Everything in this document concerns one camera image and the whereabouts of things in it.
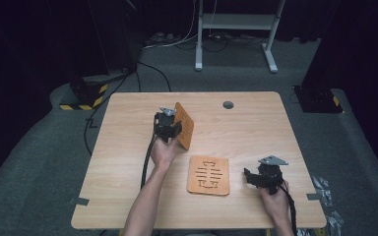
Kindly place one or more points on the white metal stand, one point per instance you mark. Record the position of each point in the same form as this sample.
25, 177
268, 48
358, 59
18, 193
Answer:
236, 21

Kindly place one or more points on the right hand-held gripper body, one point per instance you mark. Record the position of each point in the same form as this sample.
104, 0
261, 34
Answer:
269, 175

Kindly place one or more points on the black stand base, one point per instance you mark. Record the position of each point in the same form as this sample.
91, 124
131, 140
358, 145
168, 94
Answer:
318, 100

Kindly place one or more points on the person's right hand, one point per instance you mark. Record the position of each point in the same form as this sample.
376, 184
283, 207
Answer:
277, 205

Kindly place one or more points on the black power strip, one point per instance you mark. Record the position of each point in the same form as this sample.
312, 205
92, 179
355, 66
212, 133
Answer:
159, 38

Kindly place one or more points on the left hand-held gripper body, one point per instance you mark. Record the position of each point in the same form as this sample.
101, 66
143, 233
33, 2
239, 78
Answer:
164, 124

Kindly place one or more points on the grey tape piece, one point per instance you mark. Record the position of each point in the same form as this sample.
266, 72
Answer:
314, 196
80, 201

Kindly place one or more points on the black stand with striped base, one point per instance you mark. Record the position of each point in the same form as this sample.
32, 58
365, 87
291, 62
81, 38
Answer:
88, 91

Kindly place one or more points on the slotted wooden board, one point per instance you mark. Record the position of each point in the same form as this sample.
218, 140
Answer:
185, 128
208, 175

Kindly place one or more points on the person's left hand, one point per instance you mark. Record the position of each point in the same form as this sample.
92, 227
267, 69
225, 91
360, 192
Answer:
164, 150

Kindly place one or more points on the crumpled silver foil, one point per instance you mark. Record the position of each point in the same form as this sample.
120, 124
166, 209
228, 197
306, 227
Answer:
323, 190

